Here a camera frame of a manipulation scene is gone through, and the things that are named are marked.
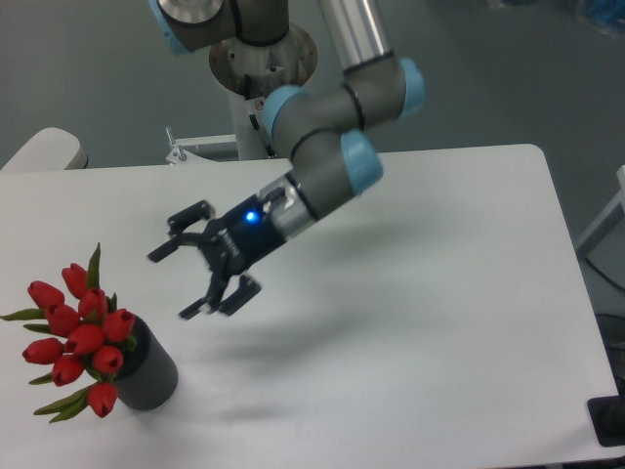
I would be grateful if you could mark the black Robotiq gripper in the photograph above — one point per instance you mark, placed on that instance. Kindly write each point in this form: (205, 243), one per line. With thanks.
(230, 244)

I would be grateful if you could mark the red tulip bouquet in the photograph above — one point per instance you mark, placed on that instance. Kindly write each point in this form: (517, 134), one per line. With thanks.
(94, 338)

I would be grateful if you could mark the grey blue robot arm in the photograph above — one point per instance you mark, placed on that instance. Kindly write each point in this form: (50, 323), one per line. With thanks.
(323, 135)

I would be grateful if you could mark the dark grey ribbed vase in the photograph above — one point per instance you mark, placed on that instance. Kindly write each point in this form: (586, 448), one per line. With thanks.
(148, 377)

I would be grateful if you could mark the white chair seat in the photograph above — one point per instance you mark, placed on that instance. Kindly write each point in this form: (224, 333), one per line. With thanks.
(50, 149)

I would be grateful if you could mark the white metal frame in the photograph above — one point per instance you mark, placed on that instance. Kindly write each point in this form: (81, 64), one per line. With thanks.
(607, 219)

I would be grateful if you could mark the black table clamp mount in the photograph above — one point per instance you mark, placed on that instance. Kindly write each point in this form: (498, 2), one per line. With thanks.
(607, 415)

